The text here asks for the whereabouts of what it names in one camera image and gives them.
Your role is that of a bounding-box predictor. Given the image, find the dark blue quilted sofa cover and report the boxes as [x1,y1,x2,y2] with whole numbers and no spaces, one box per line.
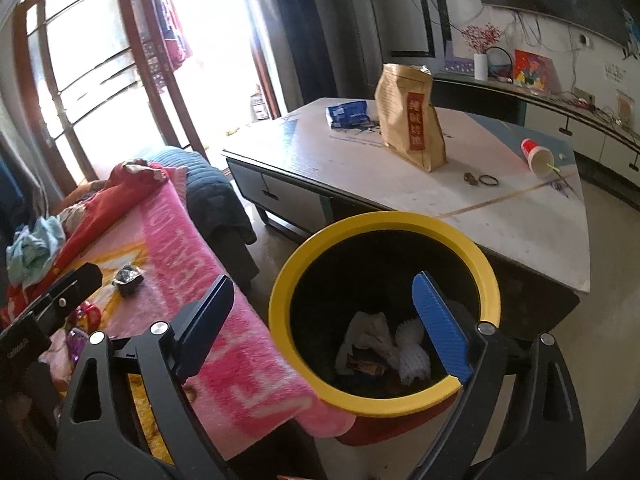
[145,146,258,291]

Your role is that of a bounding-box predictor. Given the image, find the red picture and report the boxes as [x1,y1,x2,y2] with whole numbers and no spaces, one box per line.
[512,50,553,95]

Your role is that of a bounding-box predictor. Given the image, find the red snack wrapper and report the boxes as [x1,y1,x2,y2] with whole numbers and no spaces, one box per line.
[70,300,103,333]

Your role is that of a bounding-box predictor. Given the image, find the pink printed blanket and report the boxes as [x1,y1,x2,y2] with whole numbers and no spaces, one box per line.
[0,160,358,466]

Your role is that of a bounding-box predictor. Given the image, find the white paint bucket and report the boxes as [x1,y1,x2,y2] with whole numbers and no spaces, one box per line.
[248,92,271,122]

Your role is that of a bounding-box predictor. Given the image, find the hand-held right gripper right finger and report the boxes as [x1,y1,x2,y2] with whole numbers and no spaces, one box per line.
[411,270,587,480]

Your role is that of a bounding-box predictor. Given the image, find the grey standing air conditioner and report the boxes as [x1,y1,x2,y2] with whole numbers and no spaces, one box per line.
[320,0,388,111]

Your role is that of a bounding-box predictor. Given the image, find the dark blue curtain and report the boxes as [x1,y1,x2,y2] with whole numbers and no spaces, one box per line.
[0,125,51,233]
[265,0,341,111]

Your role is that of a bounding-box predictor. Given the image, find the yellow rimmed trash can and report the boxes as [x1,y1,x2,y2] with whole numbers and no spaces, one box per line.
[268,211,502,446]

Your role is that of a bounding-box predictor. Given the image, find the round black frame ornament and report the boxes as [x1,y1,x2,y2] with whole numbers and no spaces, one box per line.
[485,46,514,84]

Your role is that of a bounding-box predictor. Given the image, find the white foam fruit net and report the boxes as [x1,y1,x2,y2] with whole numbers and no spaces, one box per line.
[397,344,432,385]
[396,317,427,347]

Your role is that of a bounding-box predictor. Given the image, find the purple snack wrapper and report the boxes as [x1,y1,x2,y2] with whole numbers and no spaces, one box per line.
[65,327,93,361]

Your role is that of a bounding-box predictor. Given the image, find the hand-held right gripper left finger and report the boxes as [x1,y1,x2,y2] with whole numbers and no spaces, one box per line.
[55,274,237,480]

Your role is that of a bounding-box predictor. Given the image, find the brown sliding door frame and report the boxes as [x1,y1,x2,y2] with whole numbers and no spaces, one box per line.
[12,0,286,186]

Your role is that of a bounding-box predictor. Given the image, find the white television cabinet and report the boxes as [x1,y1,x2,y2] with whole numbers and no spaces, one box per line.
[432,72,640,186]

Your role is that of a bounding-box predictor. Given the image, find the red paper cup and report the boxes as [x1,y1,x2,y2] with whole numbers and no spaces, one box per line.
[520,137,556,177]

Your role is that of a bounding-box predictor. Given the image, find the brown snack wrapper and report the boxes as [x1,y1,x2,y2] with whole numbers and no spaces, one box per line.
[345,350,388,377]

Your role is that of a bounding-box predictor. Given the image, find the hanging red clothes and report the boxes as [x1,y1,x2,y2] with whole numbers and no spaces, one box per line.
[142,0,193,93]

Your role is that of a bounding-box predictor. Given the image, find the light blue clothes pile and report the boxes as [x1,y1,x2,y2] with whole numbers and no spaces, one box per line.
[6,215,67,286]

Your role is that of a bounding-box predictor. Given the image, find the red floral quilt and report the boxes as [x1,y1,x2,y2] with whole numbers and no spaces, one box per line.
[0,157,173,321]

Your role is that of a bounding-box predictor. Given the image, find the brown paper bag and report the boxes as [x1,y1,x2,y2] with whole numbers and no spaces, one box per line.
[375,63,449,174]

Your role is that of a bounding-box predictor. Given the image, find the white coffee table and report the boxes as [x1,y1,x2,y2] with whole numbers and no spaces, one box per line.
[221,97,593,341]

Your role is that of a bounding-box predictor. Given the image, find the white vase with red flowers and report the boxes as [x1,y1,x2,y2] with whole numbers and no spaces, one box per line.
[460,24,503,82]

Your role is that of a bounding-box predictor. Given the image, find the black wrapper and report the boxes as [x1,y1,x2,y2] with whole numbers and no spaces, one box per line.
[112,265,146,297]

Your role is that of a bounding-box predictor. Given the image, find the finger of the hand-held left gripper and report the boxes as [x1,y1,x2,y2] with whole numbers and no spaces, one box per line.
[0,262,103,335]

